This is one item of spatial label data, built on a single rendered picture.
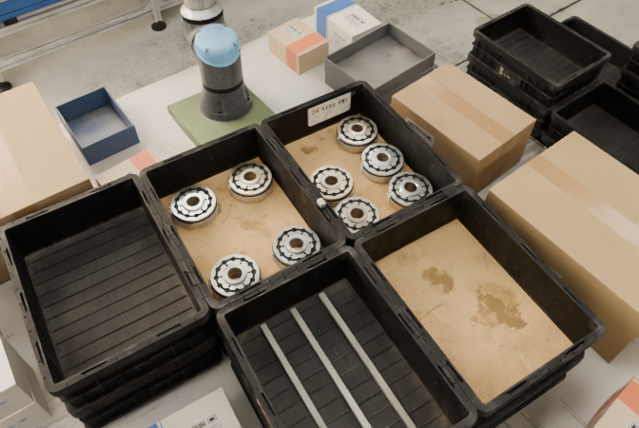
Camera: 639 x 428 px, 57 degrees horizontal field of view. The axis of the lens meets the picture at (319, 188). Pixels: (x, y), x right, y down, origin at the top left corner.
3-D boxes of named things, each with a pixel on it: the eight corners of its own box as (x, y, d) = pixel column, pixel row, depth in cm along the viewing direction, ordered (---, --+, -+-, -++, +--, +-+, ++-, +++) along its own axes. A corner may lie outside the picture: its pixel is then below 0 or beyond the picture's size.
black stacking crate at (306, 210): (149, 204, 139) (138, 172, 130) (261, 156, 149) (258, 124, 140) (221, 339, 118) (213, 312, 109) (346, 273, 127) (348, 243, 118)
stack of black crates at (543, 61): (450, 117, 253) (472, 29, 218) (498, 89, 264) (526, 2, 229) (521, 175, 232) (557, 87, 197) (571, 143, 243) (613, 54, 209)
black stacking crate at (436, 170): (262, 155, 149) (259, 123, 140) (360, 113, 158) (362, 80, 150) (347, 272, 127) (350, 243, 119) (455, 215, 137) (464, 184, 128)
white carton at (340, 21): (314, 29, 200) (314, 6, 193) (342, 17, 204) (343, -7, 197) (351, 60, 190) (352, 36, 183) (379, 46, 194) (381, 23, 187)
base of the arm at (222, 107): (190, 103, 173) (184, 74, 166) (232, 83, 180) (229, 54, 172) (219, 128, 165) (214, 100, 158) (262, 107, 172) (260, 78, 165)
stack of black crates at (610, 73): (514, 81, 268) (529, 39, 250) (558, 56, 279) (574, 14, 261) (587, 131, 247) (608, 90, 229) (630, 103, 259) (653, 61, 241)
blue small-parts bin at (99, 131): (62, 124, 171) (53, 107, 166) (110, 103, 177) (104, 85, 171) (89, 165, 161) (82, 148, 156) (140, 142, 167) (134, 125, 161)
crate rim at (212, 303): (139, 177, 132) (136, 170, 130) (259, 128, 141) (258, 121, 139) (214, 318, 110) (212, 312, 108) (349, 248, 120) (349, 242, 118)
